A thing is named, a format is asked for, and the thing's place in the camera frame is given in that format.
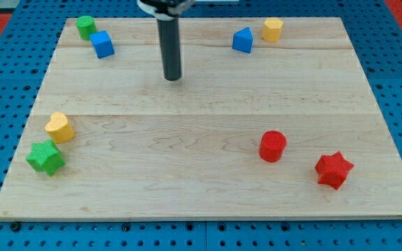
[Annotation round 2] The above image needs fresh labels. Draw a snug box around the yellow heart block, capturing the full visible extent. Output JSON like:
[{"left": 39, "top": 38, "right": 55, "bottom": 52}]
[{"left": 45, "top": 112, "right": 75, "bottom": 144}]

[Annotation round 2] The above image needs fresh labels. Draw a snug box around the wooden board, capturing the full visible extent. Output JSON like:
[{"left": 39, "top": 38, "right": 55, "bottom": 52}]
[{"left": 0, "top": 17, "right": 402, "bottom": 222}]

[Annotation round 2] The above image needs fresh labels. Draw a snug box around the red cylinder block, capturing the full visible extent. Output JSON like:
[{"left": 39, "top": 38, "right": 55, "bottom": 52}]
[{"left": 258, "top": 130, "right": 288, "bottom": 162}]

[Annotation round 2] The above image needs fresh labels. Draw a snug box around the blue triangular prism block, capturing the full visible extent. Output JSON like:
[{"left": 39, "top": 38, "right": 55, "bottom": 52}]
[{"left": 232, "top": 27, "right": 253, "bottom": 54}]

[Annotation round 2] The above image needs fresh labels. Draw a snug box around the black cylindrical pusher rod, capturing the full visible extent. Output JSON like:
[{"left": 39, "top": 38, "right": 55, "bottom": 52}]
[{"left": 157, "top": 17, "right": 182, "bottom": 81}]

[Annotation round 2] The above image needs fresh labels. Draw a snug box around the yellow hexagon block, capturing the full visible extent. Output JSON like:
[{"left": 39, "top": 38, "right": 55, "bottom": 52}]
[{"left": 262, "top": 17, "right": 284, "bottom": 43}]

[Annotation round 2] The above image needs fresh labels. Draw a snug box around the blue cube block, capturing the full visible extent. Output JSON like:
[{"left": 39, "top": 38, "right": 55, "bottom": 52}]
[{"left": 89, "top": 31, "right": 114, "bottom": 59}]

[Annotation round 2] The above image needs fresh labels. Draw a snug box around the red star block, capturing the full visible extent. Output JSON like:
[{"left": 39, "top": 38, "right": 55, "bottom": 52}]
[{"left": 315, "top": 151, "right": 355, "bottom": 190}]

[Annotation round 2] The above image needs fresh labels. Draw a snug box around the green cylinder block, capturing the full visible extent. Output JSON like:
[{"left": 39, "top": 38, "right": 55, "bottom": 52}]
[{"left": 75, "top": 15, "right": 97, "bottom": 40}]

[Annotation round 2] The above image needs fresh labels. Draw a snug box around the green star block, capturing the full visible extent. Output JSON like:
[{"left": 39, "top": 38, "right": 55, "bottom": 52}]
[{"left": 26, "top": 139, "right": 66, "bottom": 176}]

